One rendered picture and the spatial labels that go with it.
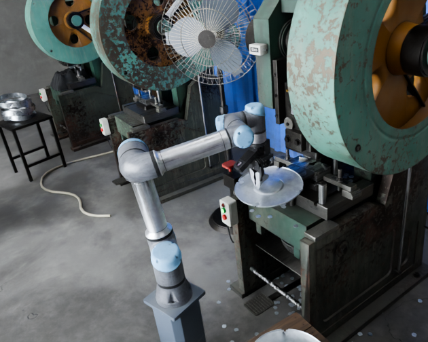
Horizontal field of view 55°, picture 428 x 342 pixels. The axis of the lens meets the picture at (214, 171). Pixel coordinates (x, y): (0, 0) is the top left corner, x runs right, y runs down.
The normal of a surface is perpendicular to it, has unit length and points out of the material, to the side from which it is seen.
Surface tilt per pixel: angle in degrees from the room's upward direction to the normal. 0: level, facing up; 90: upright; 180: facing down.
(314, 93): 98
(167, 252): 7
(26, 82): 90
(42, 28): 90
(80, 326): 0
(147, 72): 90
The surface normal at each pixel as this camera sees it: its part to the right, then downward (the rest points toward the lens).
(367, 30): 0.57, 0.31
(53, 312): -0.11, -0.89
